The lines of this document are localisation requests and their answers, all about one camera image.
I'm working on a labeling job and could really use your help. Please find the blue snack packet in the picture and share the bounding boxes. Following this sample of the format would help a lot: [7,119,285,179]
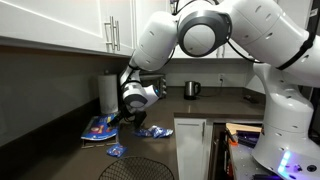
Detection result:
[148,124,175,140]
[106,143,128,159]
[132,128,154,139]

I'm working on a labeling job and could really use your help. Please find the silver cabinet door handle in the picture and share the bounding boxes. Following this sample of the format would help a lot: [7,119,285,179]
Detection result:
[103,15,116,53]
[114,19,122,52]

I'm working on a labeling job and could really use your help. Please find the small black object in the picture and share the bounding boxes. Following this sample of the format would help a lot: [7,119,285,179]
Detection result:
[242,94,260,104]

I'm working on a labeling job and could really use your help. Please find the black kettle cord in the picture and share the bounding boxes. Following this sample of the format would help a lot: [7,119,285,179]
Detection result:
[199,79,224,98]

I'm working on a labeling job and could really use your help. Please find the kitchen base cabinet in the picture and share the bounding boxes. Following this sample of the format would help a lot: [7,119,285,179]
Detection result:
[173,117,215,180]

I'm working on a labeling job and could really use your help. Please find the white upper cabinets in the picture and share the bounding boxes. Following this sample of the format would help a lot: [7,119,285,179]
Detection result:
[0,0,320,60]

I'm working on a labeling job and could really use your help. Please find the wooden board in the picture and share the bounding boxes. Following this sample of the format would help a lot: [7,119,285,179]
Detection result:
[225,122,263,135]

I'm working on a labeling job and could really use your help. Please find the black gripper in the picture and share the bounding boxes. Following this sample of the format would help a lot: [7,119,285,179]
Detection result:
[107,108,148,130]

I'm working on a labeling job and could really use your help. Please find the black mesh basket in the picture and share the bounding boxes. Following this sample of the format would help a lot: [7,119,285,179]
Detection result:
[98,155,176,180]

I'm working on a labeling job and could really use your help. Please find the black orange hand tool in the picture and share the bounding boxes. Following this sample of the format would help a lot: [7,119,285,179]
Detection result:
[227,131,263,148]

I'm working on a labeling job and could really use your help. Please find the white perforated robot table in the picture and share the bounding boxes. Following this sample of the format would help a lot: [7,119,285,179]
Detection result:
[227,141,320,180]

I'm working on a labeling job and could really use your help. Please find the silver toaster oven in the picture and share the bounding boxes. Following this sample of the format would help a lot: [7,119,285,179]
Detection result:
[139,73,168,100]

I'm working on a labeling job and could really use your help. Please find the white paper towel roll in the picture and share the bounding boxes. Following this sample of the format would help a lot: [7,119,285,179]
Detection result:
[97,69,120,116]

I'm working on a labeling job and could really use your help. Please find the steel electric kettle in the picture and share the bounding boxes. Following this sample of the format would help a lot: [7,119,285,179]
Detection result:
[183,80,202,101]

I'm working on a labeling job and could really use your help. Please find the blue snack box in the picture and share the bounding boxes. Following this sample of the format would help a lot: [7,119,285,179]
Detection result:
[80,113,120,149]

